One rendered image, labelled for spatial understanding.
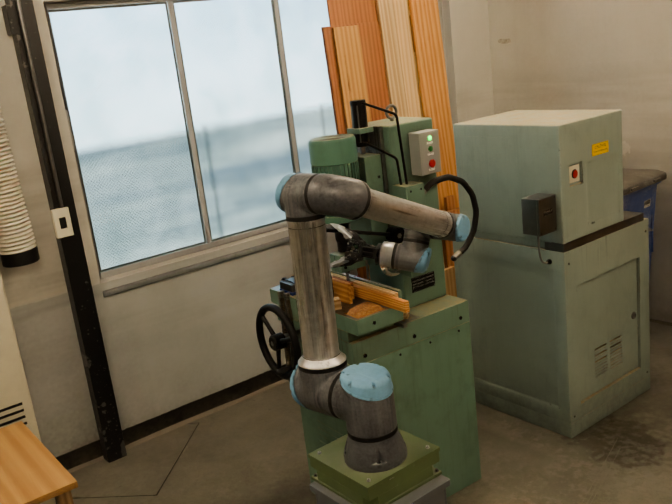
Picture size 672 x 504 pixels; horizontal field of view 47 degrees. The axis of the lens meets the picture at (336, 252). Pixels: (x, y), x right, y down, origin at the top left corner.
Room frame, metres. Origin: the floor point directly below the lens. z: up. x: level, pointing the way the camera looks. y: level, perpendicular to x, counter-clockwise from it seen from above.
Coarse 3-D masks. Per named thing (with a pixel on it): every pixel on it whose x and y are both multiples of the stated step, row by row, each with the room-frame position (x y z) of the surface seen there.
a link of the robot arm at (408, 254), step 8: (400, 248) 2.55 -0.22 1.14; (408, 248) 2.54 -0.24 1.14; (416, 248) 2.53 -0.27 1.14; (424, 248) 2.54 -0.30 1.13; (392, 256) 2.54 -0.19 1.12; (400, 256) 2.53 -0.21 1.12; (408, 256) 2.53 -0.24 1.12; (416, 256) 2.52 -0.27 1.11; (424, 256) 2.52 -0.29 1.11; (392, 264) 2.55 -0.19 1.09; (400, 264) 2.53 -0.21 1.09; (408, 264) 2.53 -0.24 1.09; (416, 264) 2.52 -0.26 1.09; (424, 264) 2.51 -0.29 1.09; (416, 272) 2.54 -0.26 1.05; (424, 272) 2.54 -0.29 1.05
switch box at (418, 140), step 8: (416, 136) 2.88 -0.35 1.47; (424, 136) 2.88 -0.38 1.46; (432, 136) 2.91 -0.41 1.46; (416, 144) 2.88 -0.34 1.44; (424, 144) 2.88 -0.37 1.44; (432, 144) 2.90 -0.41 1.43; (416, 152) 2.89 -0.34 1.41; (424, 152) 2.88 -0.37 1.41; (416, 160) 2.89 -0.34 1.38; (424, 160) 2.88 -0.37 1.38; (440, 160) 2.93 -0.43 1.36; (416, 168) 2.89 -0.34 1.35; (424, 168) 2.88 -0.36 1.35; (440, 168) 2.92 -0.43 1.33
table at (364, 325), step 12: (276, 288) 3.04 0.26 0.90; (276, 300) 3.01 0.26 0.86; (360, 300) 2.76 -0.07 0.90; (336, 312) 2.66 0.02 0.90; (384, 312) 2.62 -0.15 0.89; (396, 312) 2.65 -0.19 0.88; (336, 324) 2.66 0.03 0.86; (348, 324) 2.60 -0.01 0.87; (360, 324) 2.56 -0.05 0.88; (372, 324) 2.59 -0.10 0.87; (384, 324) 2.62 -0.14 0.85
